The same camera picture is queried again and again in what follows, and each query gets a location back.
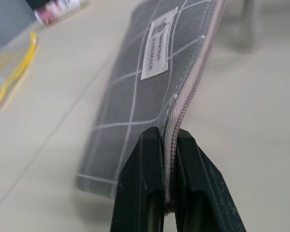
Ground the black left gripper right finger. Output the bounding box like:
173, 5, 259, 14
174, 128, 248, 232

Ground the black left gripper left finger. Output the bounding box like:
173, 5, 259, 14
111, 126, 165, 232

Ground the clear pouch with yellow zipper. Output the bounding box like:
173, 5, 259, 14
0, 31, 38, 111

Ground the grey grid fabric pouch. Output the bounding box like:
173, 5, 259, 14
74, 0, 227, 210

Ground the white and red packet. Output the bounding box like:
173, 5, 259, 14
24, 0, 84, 27

